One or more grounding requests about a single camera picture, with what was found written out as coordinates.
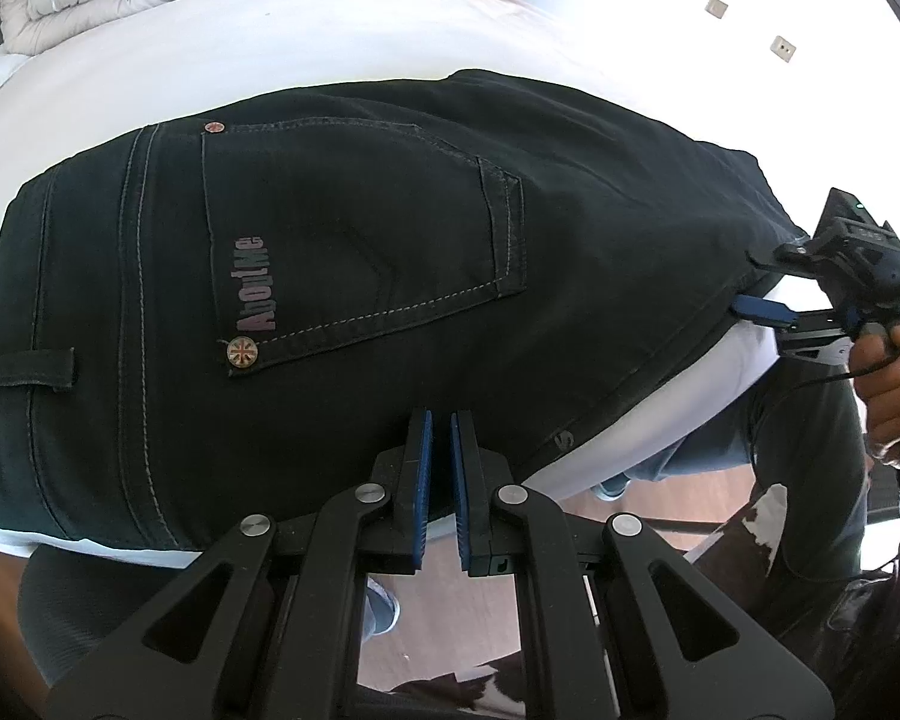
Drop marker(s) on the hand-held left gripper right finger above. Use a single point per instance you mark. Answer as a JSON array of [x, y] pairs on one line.
[[459, 480]]

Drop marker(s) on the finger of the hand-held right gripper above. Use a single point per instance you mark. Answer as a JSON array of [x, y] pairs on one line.
[[757, 308], [784, 253]]

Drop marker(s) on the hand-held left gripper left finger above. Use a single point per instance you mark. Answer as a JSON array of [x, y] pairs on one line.
[[418, 480]]

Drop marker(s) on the black denim pants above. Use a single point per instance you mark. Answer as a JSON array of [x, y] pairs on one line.
[[360, 255]]

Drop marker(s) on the person's right hand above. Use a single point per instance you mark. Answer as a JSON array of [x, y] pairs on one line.
[[891, 390]]

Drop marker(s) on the person's leg in jeans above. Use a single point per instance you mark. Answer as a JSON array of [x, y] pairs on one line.
[[802, 427]]

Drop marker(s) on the grey shoe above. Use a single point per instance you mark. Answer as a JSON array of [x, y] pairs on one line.
[[609, 489], [381, 611]]

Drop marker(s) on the cowhide rug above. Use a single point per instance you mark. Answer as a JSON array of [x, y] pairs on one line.
[[750, 525]]

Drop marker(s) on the grey ribbed pouf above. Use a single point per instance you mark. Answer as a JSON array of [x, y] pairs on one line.
[[82, 600]]

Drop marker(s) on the white bed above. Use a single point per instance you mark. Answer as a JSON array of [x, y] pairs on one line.
[[285, 45]]

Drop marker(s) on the white wall socket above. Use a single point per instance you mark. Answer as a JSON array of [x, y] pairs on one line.
[[784, 47], [716, 7]]

